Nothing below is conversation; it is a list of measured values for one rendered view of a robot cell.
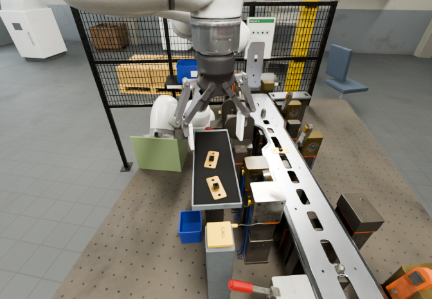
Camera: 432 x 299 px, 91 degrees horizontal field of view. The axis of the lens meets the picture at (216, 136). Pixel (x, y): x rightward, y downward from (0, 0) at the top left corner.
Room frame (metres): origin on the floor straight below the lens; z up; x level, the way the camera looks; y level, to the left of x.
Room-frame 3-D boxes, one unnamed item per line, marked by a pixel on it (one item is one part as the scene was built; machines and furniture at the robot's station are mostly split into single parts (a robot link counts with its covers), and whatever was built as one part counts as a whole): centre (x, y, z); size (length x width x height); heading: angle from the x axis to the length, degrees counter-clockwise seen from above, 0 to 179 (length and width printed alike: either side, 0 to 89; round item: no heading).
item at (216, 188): (0.43, 0.00, 1.17); 0.08 x 0.04 x 0.01; 18
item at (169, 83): (1.68, -0.05, 1.01); 0.90 x 0.22 x 0.03; 94
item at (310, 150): (0.87, -0.49, 0.87); 0.12 x 0.07 x 0.35; 94
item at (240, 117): (0.45, -0.06, 1.36); 0.03 x 0.01 x 0.07; 17
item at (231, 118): (0.89, -0.10, 0.94); 0.18 x 0.13 x 0.49; 4
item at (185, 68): (1.67, 0.15, 1.09); 0.30 x 0.17 x 0.13; 90
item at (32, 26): (6.17, 4.74, 0.82); 0.86 x 0.71 x 1.65; 170
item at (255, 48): (1.53, -0.27, 1.17); 0.12 x 0.01 x 0.34; 94
